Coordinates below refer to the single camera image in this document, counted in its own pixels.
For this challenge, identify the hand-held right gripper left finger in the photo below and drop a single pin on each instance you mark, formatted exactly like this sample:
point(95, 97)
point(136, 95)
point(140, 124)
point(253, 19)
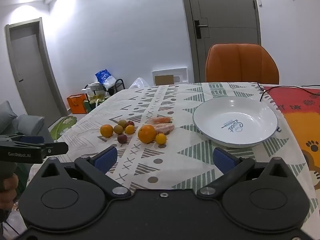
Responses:
point(107, 158)

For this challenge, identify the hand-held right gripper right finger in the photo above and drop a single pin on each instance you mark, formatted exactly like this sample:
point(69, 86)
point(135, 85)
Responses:
point(223, 161)

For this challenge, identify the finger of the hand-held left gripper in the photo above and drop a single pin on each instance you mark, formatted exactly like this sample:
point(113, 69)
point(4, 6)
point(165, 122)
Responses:
point(30, 138)
point(56, 148)

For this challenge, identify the dark red plum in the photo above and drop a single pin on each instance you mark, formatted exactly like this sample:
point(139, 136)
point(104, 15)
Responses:
point(122, 138)

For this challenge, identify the green plum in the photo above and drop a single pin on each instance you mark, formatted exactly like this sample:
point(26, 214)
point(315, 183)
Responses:
point(122, 123)
point(118, 129)

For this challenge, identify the small yellow orange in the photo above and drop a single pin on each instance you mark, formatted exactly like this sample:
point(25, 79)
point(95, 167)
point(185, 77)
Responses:
point(129, 129)
point(161, 138)

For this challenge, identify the white bowl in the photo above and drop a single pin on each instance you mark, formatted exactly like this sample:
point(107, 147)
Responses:
point(235, 122)

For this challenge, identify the large orange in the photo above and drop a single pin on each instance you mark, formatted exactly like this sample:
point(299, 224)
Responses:
point(147, 133)

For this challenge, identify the person's left hand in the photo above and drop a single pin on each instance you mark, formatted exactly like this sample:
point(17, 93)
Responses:
point(7, 187)

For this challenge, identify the grey sofa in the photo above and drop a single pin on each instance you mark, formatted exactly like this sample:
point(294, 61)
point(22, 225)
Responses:
point(22, 122)

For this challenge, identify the green floor mat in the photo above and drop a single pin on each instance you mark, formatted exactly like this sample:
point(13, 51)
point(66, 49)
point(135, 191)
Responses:
point(62, 126)

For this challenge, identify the orange mandarin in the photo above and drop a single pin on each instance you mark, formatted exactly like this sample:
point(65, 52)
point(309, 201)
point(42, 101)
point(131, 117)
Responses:
point(106, 130)

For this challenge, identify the orange paper bag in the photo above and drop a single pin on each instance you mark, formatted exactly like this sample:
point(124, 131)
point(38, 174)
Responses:
point(76, 103)

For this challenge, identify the green bag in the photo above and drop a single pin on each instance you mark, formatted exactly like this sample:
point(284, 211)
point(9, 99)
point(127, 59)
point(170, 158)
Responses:
point(88, 106)

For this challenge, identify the peeled pomelo piece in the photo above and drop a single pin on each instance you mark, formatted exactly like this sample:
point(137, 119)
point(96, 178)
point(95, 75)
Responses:
point(159, 120)

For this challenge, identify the wrapped bread bun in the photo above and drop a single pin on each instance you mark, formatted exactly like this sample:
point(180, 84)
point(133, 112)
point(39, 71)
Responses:
point(165, 128)

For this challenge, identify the plain grey door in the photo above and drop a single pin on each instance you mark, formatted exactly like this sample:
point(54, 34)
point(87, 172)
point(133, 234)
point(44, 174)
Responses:
point(32, 72)

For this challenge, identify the black shoe rack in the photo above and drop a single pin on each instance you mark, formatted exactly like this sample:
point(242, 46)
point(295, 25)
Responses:
point(118, 85)

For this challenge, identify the patterned tablecloth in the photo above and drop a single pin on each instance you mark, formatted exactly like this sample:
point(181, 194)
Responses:
point(162, 100)

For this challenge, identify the blue plastic bag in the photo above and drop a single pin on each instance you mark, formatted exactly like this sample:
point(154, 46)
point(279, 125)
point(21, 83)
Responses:
point(104, 78)

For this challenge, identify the white plastic bag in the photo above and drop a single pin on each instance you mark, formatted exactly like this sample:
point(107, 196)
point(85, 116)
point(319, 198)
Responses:
point(138, 83)

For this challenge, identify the red cartoon mat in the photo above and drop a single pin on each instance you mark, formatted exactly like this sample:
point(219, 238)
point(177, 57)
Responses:
point(300, 105)

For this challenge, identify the brown cardboard sheet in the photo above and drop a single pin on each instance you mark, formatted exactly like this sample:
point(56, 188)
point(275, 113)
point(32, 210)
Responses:
point(163, 80)

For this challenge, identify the white foam packaging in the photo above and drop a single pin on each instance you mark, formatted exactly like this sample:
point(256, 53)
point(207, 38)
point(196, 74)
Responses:
point(180, 73)

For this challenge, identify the orange chair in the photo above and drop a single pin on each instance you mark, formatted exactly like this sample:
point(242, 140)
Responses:
point(241, 63)

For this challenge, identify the grey door with lock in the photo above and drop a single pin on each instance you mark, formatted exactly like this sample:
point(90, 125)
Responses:
point(225, 10)

